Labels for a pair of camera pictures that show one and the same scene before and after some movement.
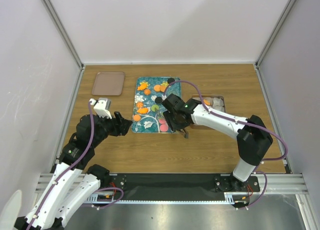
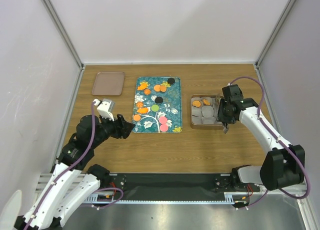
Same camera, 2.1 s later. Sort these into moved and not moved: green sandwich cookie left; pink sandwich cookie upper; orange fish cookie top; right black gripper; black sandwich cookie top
Moved: right black gripper
Not moved: black sandwich cookie top; green sandwich cookie left; pink sandwich cookie upper; orange fish cookie top
